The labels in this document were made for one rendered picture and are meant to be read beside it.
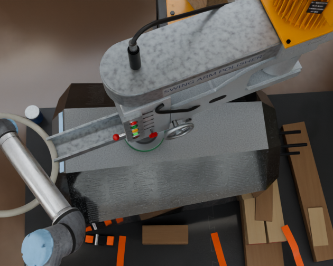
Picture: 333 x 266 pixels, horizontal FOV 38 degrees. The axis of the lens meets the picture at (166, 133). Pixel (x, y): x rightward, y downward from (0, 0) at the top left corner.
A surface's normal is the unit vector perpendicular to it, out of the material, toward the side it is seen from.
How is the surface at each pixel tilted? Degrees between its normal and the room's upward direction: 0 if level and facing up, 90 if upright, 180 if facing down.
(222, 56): 0
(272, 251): 0
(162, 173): 45
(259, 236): 0
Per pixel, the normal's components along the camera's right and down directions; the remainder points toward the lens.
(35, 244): -0.56, -0.02
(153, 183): 0.09, 0.47
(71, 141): 0.04, -0.29
